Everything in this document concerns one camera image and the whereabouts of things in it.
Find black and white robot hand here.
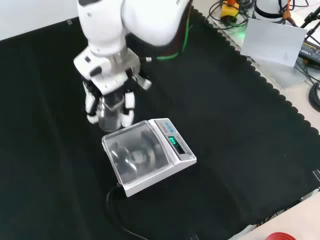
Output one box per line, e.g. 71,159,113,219
73,46,153,127

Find clear glass beaker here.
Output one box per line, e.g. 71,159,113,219
96,87,126,133

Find white electronic balance steel pan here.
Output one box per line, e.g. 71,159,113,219
101,117,198,198

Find black bench cloth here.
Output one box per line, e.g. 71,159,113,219
0,4,320,240

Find yellow stop button box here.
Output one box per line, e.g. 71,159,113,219
220,0,241,23

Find pale grey board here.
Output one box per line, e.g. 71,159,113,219
241,17,308,68

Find black power adapter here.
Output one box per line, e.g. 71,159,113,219
298,40,320,64

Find black tripod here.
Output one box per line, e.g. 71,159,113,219
299,5,320,47

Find red round object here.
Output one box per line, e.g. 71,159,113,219
265,231,298,240

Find black balance power cable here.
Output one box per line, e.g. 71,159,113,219
105,181,200,240

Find black coiled cable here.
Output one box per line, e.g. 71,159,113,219
308,81,320,113

